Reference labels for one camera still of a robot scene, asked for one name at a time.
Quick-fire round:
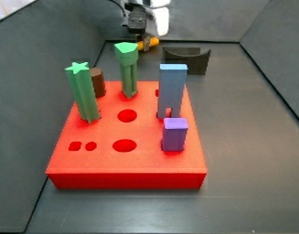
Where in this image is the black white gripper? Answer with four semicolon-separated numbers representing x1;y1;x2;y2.
121;0;171;51

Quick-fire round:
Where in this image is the yellow oval peg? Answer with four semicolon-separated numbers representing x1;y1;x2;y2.
136;37;160;50

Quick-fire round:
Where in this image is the black curved fixture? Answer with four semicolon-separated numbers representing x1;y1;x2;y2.
163;47;211;75

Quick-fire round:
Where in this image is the red peg board base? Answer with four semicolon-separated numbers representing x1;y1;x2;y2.
46;81;207;189

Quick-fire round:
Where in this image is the green pentagon peg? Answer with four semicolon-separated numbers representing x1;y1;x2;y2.
115;42;137;99

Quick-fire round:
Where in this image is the brown cylinder peg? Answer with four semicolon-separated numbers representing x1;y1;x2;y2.
91;68;107;98

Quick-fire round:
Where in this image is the green star peg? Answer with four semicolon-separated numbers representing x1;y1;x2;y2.
64;62;100;123

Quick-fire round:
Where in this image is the purple square peg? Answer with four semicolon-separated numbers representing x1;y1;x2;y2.
161;118;188;152

